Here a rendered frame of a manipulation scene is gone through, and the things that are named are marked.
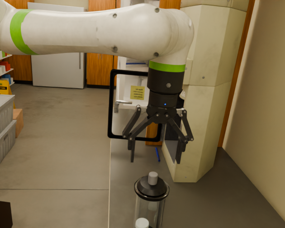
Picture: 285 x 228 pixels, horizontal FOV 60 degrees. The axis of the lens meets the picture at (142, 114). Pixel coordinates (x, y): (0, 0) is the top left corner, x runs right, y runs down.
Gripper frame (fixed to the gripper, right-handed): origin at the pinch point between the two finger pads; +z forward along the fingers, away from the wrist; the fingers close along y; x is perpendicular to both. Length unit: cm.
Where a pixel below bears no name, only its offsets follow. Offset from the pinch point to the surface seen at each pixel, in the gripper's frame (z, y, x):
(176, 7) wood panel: -45, -16, -70
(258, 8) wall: -48, -59, -72
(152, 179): 6.8, 0.4, 1.4
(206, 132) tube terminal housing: 6.9, -29.0, -34.4
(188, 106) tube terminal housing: -5.0, -18.2, -33.3
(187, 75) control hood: -18.2, -15.7, -33.3
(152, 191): 8.9, 0.3, 3.9
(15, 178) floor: 128, 109, -164
